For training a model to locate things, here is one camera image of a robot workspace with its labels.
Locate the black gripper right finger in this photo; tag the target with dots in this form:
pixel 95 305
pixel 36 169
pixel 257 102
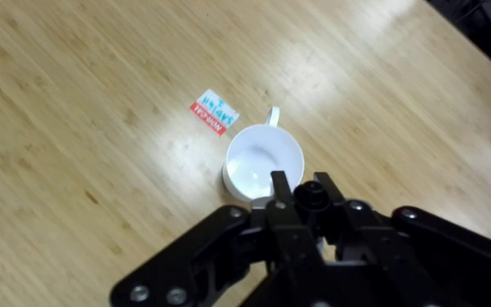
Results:
pixel 426 244

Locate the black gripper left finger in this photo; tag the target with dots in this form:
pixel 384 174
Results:
pixel 199 261

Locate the small red white blue packet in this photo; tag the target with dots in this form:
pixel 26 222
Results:
pixel 213 111

